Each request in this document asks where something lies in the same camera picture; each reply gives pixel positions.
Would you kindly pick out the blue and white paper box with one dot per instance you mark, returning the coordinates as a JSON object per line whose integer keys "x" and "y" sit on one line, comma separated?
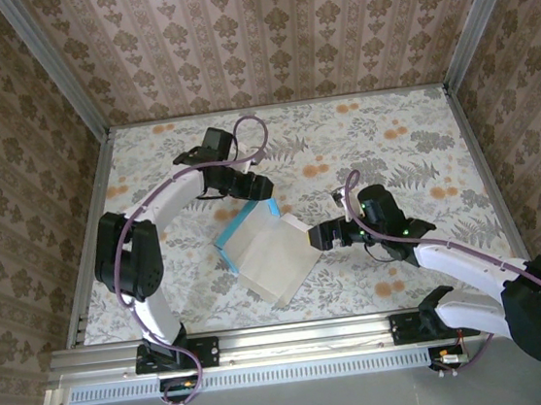
{"x": 272, "y": 261}

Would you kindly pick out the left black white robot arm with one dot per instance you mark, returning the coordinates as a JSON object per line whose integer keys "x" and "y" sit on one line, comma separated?
{"x": 125, "y": 258}

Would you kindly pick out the floral table cover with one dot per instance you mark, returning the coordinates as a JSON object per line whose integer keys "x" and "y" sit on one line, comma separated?
{"x": 359, "y": 295}

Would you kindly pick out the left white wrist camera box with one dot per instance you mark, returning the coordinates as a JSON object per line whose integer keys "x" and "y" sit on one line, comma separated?
{"x": 245, "y": 159}

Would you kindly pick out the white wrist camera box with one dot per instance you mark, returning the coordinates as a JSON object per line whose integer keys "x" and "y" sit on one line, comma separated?
{"x": 339, "y": 197}
{"x": 245, "y": 159}

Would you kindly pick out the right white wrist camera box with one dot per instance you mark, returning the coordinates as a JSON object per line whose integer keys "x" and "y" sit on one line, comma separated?
{"x": 339, "y": 197}

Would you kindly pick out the aluminium table end rail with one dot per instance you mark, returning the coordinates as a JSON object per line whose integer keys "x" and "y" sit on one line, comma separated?
{"x": 264, "y": 107}

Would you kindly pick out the long aluminium mounting rail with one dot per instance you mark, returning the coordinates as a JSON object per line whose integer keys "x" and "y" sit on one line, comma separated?
{"x": 291, "y": 339}

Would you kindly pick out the aluminium table side rail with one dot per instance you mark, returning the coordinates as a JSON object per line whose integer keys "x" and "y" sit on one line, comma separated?
{"x": 484, "y": 173}
{"x": 92, "y": 208}

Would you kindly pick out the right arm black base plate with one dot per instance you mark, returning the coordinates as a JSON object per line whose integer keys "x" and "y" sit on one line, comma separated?
{"x": 402, "y": 331}

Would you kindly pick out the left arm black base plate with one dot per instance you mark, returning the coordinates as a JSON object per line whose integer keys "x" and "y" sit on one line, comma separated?
{"x": 209, "y": 351}

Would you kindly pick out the aluminium corner post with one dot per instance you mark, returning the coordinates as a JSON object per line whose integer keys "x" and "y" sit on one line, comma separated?
{"x": 478, "y": 12}
{"x": 55, "y": 70}

